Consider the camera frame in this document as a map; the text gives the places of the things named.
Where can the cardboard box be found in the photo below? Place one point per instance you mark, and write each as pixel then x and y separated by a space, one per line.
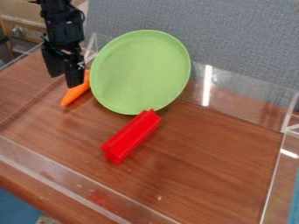
pixel 21 11

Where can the clear acrylic tray wall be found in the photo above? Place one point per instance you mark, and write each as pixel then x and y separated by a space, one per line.
pixel 201 171

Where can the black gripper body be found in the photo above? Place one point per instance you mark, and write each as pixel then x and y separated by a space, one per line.
pixel 64 34

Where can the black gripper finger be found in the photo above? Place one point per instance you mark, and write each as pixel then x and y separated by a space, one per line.
pixel 75 70
pixel 53 62

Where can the green round plate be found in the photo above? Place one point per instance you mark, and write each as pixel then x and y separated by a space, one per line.
pixel 140 71

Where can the red star-shaped block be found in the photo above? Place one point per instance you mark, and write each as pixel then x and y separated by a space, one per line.
pixel 119 146

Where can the orange toy carrot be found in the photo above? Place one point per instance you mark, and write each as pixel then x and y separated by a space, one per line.
pixel 75 92

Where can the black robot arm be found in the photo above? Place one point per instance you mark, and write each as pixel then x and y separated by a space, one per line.
pixel 60 46

